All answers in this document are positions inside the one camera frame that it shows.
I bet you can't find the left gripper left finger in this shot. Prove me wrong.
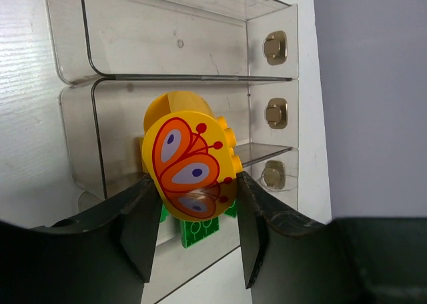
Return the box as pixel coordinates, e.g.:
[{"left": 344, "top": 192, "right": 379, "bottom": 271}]
[{"left": 1, "top": 176, "right": 162, "bottom": 303}]

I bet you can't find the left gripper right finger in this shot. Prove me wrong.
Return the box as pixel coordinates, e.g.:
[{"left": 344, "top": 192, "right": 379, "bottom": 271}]
[{"left": 237, "top": 173, "right": 426, "bottom": 303}]

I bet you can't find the small green lego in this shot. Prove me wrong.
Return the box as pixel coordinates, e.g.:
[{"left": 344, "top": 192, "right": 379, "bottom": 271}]
[{"left": 159, "top": 204, "right": 169, "bottom": 223}]

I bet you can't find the green square lego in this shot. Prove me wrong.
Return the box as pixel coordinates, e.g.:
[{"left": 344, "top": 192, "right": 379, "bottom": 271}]
[{"left": 179, "top": 217, "right": 220, "bottom": 249}]

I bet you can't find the orange rounded lego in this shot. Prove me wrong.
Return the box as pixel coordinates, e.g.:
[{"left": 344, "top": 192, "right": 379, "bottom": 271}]
[{"left": 143, "top": 91, "right": 244, "bottom": 222}]

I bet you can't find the yellow rectangular lego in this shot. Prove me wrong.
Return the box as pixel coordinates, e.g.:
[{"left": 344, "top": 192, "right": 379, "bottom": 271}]
[{"left": 138, "top": 137, "right": 148, "bottom": 173}]

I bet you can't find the clear tiered container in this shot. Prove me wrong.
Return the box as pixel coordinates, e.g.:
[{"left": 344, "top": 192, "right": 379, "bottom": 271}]
[{"left": 43, "top": 0, "right": 300, "bottom": 251}]

